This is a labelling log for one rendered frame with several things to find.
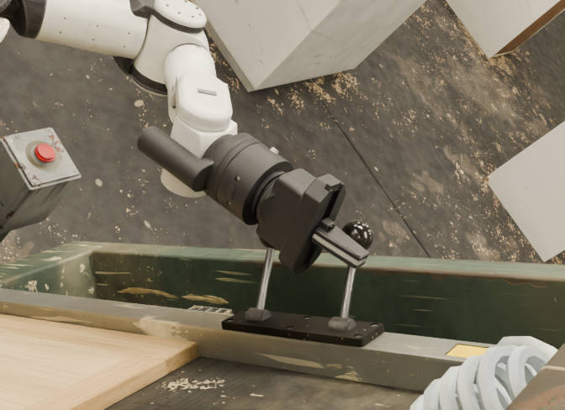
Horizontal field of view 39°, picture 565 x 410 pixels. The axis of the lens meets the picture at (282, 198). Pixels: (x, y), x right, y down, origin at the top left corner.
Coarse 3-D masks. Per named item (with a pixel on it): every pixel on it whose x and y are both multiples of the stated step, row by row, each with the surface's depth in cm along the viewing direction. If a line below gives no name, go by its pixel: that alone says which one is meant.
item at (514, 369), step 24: (480, 360) 28; (504, 360) 29; (528, 360) 28; (432, 384) 31; (456, 384) 30; (480, 384) 28; (504, 384) 30; (432, 408) 30; (456, 408) 29; (504, 408) 31
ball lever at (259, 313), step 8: (264, 240) 97; (272, 248) 98; (272, 256) 98; (264, 264) 98; (264, 272) 97; (264, 280) 97; (264, 288) 97; (264, 296) 96; (256, 304) 96; (264, 304) 96; (248, 312) 96; (256, 312) 95; (264, 312) 95; (256, 320) 95
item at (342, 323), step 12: (348, 228) 90; (360, 228) 90; (360, 240) 90; (372, 240) 91; (348, 276) 90; (348, 288) 89; (348, 300) 89; (348, 312) 89; (336, 324) 88; (348, 324) 88
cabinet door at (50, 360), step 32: (0, 320) 122; (32, 320) 119; (0, 352) 108; (32, 352) 106; (64, 352) 104; (96, 352) 102; (128, 352) 100; (160, 352) 98; (192, 352) 99; (0, 384) 96; (32, 384) 94; (64, 384) 93; (96, 384) 91; (128, 384) 91
